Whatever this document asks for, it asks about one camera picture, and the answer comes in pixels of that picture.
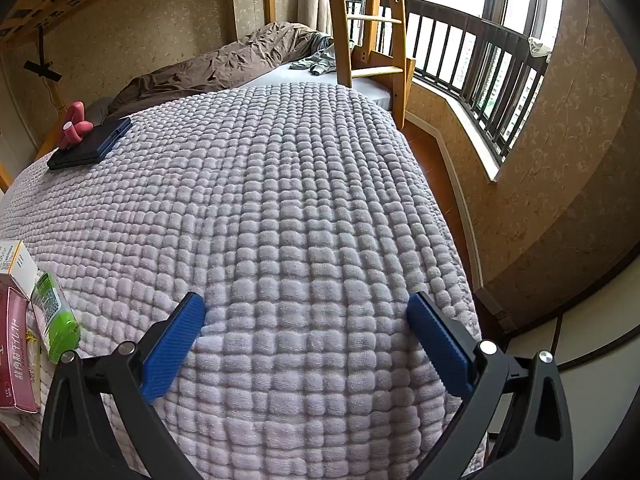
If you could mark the navy flat case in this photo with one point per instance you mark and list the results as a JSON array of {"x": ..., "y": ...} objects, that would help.
[{"x": 112, "y": 135}]

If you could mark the white and yellow medicine box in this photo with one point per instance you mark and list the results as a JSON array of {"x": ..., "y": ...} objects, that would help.
[{"x": 15, "y": 260}]

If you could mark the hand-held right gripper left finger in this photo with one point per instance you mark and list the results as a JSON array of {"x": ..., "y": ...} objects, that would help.
[{"x": 172, "y": 345}]

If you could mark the black flat box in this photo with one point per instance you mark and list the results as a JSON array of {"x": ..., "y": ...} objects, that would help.
[{"x": 75, "y": 159}]

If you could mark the grey-green garment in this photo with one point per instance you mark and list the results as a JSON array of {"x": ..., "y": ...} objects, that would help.
[{"x": 320, "y": 60}]

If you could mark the white mattress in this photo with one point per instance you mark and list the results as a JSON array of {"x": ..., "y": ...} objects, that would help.
[{"x": 360, "y": 91}]

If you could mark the black wall mount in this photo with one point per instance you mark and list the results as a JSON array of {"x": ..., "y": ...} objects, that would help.
[{"x": 42, "y": 70}]

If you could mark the white cloth on railing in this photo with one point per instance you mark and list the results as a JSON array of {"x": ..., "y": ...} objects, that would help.
[{"x": 539, "y": 49}]

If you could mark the dark window railing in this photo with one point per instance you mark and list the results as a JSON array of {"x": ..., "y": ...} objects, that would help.
[{"x": 500, "y": 40}]

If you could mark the brown duvet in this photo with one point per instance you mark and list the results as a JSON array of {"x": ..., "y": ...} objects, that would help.
[{"x": 210, "y": 65}]

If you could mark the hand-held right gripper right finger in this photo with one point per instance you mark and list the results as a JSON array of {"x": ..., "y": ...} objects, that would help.
[{"x": 440, "y": 345}]

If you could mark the green packet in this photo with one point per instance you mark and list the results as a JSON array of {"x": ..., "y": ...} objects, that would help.
[{"x": 55, "y": 320}]

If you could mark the lavender quilted blanket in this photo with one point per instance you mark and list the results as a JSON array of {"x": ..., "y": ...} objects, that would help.
[{"x": 280, "y": 210}]

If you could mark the pink box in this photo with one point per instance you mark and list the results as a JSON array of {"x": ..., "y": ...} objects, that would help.
[{"x": 17, "y": 350}]

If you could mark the wooden bunk ladder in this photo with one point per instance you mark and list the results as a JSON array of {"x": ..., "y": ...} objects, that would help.
[{"x": 345, "y": 35}]

